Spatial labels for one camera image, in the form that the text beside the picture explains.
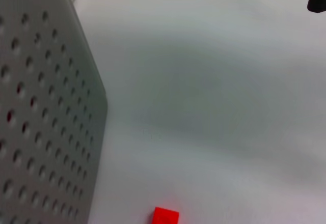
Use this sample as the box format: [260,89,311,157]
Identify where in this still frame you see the small red square block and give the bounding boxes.
[152,206,180,224]

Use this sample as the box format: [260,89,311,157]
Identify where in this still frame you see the grey-green perforated storage bin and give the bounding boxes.
[0,0,109,224]

